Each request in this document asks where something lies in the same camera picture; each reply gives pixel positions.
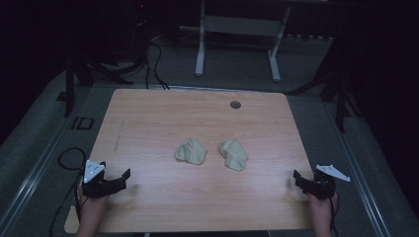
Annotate person's left hand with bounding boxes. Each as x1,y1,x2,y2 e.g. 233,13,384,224
76,184,111,218

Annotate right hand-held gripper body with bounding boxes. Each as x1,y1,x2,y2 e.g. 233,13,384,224
309,164,352,200

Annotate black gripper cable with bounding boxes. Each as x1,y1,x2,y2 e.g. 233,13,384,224
48,146,88,237
328,197,341,237

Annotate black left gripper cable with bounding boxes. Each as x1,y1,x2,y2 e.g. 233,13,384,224
48,146,88,237

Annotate black floor cables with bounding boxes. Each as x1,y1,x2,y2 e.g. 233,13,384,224
143,41,171,91

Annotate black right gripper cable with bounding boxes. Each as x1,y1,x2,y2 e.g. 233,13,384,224
328,197,341,237

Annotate person's right hand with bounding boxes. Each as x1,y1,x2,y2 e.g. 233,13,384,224
307,192,339,218

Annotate metal floor rail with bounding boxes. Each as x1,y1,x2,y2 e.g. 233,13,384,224
322,100,393,237
0,86,95,231

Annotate pale green sock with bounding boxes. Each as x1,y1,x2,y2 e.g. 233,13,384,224
218,138,250,172
174,137,209,166

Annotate black metal stand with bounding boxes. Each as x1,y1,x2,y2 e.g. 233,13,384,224
285,39,362,134
56,53,135,119

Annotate white metal desk frame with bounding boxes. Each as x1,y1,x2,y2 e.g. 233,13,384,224
179,0,328,83

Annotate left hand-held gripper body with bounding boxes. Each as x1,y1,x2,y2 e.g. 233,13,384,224
81,159,123,199

